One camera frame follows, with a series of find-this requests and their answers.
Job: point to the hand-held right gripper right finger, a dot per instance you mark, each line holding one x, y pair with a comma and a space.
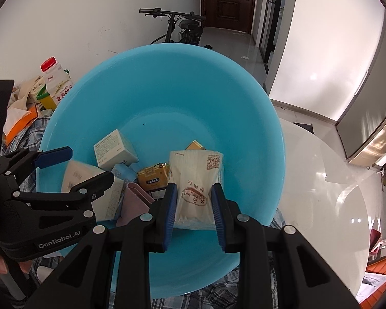
218, 219

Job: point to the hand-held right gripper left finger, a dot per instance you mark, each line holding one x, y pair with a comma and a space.
169, 219

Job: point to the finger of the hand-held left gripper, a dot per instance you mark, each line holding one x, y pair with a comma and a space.
83, 186
53, 157

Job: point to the large white barcode box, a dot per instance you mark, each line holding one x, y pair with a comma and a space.
77, 173

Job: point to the pink folding silicone cup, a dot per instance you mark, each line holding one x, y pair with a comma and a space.
135, 206

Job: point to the white packet red oval logo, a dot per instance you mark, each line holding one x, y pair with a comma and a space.
194, 186

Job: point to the grey blue box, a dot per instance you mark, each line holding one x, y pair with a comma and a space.
122, 171

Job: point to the gold and blue pack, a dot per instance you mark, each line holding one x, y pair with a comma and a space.
152, 177

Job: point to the small white cardboard box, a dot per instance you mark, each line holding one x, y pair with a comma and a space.
114, 149

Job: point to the blue plastic basin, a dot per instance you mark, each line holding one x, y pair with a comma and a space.
180, 103

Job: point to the white plastic bottle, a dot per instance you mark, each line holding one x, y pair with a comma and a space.
48, 273

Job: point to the yellow green cup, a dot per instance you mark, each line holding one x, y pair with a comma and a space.
46, 101

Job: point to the beige paper bag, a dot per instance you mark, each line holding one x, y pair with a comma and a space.
25, 90

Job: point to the yogurt drink bottle red cap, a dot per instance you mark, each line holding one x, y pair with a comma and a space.
56, 83

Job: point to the blue plaid shirt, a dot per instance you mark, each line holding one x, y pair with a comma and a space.
209, 293

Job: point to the silver refrigerator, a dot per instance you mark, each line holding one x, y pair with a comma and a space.
366, 135

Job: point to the orange ribbed seat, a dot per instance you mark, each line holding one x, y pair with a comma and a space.
382, 268

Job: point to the black bicycle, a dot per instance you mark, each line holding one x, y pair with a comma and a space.
186, 29

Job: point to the black framed glass door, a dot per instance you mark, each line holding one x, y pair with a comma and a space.
270, 22

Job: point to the brown entrance door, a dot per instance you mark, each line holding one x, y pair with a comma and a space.
228, 0

